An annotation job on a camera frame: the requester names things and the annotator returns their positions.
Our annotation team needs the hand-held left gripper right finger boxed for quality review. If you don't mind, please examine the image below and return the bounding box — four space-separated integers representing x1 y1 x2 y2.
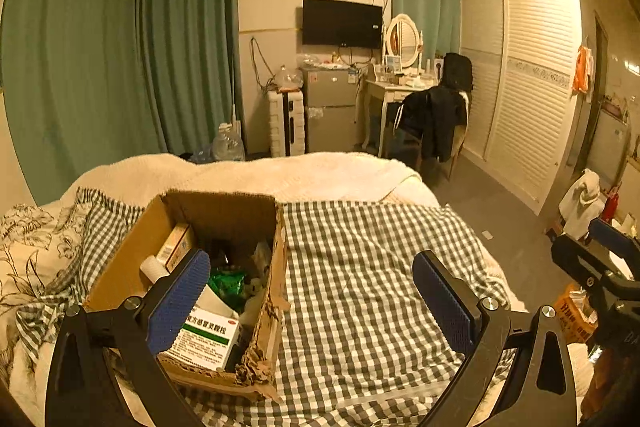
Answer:
413 250 578 427

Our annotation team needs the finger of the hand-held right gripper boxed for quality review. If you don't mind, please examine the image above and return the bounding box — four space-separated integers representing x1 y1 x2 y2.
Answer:
552 234 608 293
589 217 640 280

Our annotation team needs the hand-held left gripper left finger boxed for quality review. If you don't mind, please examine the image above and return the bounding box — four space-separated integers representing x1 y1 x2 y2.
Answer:
45 249 211 427

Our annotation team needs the short white bottle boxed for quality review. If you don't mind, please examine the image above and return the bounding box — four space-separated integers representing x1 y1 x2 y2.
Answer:
140 255 171 285

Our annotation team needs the green white medicine box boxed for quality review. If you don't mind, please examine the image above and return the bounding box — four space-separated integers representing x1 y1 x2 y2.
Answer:
157 284 246 373

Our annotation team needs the green packet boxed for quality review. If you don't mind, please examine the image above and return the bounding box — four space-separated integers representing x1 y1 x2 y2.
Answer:
209 271 248 303

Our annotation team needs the orange white medicine box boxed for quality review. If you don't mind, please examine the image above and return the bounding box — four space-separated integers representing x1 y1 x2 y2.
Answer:
155 223 198 273

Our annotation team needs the clear plastic wrapper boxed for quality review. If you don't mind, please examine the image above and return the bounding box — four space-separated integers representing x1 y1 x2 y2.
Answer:
250 242 273 278

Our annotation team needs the cardboard box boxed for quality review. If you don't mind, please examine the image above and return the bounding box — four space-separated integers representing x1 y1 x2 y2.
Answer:
82 189 291 403

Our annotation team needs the red canister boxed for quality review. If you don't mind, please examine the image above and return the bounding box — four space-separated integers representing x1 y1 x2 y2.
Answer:
602 192 621 223

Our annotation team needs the orange paper bag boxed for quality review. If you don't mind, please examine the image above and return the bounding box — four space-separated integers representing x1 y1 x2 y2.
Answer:
552 284 598 348

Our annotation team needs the white towel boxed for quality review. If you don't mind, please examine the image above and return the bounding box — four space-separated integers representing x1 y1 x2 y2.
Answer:
559 169 606 240

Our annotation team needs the green checked bed sheet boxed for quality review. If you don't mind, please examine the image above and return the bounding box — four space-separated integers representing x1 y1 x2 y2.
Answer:
15 187 511 427

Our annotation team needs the chair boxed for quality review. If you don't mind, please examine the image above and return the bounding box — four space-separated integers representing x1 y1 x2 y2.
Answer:
390 89 473 180

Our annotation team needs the leaf print quilt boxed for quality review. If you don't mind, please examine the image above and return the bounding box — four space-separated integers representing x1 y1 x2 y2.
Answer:
0 204 96 413

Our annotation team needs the clear water jug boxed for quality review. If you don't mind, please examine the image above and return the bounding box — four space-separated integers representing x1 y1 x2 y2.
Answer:
212 123 246 162

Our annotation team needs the white louvred wardrobe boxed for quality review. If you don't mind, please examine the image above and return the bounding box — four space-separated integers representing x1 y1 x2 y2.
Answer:
459 0 586 215

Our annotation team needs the black jacket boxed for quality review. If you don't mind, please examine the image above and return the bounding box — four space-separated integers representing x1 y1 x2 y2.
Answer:
397 86 471 162

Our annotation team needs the orange hanging cloth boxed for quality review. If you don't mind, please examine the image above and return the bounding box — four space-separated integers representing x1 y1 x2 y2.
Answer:
572 46 593 95

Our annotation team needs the white suitcase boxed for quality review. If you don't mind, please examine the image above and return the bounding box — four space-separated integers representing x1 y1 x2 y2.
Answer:
267 89 306 158

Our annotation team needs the white dressing table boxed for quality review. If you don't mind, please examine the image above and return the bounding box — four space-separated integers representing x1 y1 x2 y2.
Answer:
362 74 446 158

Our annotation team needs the black backpack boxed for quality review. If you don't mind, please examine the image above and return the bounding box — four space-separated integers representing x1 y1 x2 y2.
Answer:
442 53 473 90

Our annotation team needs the grey mini fridge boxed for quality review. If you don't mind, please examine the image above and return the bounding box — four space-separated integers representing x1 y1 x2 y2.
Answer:
300 67 361 152

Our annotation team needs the clear plastic bag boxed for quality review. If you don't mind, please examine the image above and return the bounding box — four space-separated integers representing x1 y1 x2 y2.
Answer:
272 66 303 92

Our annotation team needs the oval vanity mirror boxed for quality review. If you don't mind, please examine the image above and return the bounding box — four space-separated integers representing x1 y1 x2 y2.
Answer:
382 13 421 70

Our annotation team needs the black television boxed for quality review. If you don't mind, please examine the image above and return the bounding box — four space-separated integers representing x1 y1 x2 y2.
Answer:
302 0 384 49

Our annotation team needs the black wall cable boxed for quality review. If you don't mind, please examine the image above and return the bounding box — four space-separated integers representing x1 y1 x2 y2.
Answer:
250 37 273 95

